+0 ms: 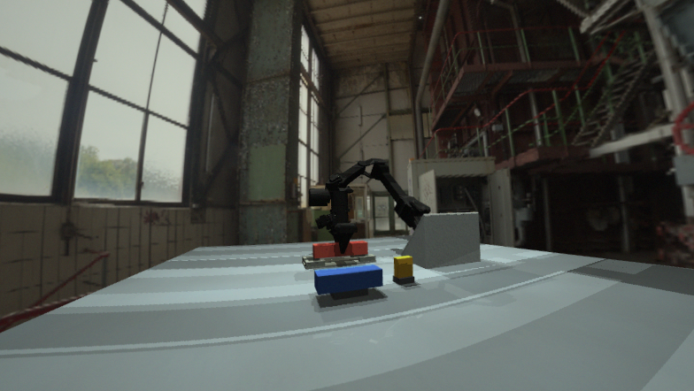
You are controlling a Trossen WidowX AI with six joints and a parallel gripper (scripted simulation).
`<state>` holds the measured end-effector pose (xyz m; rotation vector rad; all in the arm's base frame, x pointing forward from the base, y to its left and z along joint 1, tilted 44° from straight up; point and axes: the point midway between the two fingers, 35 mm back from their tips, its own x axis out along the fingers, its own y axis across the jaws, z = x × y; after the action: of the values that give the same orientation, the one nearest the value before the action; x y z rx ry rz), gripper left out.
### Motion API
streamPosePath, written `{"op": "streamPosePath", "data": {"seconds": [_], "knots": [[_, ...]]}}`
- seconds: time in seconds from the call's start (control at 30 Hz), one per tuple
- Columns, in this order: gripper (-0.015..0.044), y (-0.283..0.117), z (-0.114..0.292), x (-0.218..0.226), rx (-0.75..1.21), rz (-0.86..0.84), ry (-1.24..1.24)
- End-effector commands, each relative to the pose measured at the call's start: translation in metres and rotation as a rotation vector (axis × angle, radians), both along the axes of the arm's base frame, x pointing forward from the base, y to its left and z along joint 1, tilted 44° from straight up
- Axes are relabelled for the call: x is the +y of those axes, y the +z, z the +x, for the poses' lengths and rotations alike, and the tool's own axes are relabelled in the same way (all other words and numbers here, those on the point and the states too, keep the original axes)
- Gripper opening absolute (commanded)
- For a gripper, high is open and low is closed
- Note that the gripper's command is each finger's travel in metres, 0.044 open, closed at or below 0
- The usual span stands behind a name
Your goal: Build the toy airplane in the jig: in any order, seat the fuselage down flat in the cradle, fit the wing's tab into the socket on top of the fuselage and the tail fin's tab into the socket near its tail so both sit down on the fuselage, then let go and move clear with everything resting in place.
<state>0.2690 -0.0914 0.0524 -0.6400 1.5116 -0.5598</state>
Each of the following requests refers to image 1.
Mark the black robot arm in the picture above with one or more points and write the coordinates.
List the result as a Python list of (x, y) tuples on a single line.
[(408, 208)]

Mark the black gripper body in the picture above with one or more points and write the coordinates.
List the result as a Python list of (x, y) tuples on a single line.
[(343, 225)]

